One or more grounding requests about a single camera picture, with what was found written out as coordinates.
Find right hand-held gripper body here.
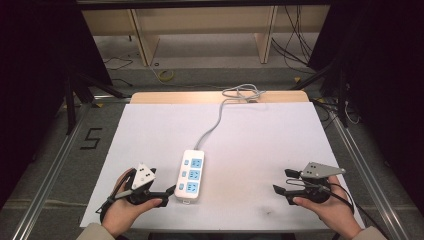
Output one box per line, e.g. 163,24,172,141
292,161,347,205

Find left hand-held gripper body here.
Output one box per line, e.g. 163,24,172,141
124,162,170,208

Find white power strip blue sockets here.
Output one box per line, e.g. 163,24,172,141
174,149,206,205

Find person's right hand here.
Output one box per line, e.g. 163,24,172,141
292,175,363,240

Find person's left hand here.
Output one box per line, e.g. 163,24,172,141
101,167,164,239

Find white paper sheet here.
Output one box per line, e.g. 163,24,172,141
79,101,366,232

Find black metal stand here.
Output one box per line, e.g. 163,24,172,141
290,58,352,128
63,65,129,136

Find black curtain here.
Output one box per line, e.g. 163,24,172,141
308,0,424,214
0,0,114,209

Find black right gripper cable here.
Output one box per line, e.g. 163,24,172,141
285,178,392,240

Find aluminium rail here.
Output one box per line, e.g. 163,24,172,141
309,97,412,240
11,95,132,240

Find white thin cable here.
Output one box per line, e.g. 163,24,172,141
343,99,362,126

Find grey power strip cable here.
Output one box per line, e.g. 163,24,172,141
194,83,267,151

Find yellow cable coil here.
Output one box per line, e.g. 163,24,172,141
157,68,175,83

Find thin black floor cable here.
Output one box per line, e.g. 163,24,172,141
102,55,135,87

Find bundle of black hanging cables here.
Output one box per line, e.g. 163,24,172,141
270,5,316,75

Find light wooden desk frame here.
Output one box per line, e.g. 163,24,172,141
81,4,332,67

